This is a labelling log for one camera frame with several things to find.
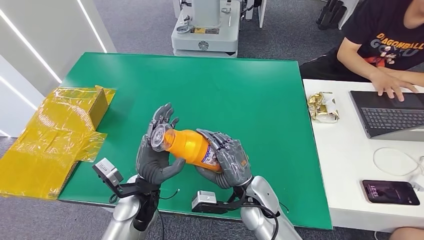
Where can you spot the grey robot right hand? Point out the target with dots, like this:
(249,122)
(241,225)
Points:
(233,162)

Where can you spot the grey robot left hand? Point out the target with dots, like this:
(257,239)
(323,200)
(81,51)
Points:
(150,165)

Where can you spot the orange plastic bottle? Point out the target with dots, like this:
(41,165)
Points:
(188,145)

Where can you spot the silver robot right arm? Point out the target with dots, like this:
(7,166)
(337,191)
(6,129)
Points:
(261,192)

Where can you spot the person's left forearm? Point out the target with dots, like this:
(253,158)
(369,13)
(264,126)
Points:
(407,76)

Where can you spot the person's right forearm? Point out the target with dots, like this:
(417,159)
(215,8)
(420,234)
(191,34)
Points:
(356,63)

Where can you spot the gold snack wrapper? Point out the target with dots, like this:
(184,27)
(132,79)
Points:
(321,107)

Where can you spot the yellow taped cardboard box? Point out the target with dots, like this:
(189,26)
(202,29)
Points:
(49,139)

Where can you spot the grey column machine stand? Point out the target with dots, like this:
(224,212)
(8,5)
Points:
(205,36)

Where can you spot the yellow label plate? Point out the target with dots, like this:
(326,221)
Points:
(204,31)

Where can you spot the silver metal hook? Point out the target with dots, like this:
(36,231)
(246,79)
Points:
(184,28)

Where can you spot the white furniture panel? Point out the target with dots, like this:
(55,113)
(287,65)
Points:
(261,13)

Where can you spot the black smartphone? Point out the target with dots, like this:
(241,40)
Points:
(389,192)

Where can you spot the grey laptop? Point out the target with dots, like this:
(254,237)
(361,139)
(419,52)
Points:
(387,116)

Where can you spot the person's right hand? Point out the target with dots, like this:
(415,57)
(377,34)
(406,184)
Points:
(387,84)

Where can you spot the black plastic equipment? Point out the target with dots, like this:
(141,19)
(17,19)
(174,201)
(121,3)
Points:
(331,15)

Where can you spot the person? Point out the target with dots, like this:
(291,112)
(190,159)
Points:
(407,234)
(374,33)

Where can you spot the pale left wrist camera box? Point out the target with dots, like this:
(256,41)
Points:
(107,170)

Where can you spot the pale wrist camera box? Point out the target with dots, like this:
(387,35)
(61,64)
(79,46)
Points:
(107,170)
(203,198)

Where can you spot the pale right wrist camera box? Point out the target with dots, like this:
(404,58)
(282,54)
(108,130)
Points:
(203,198)

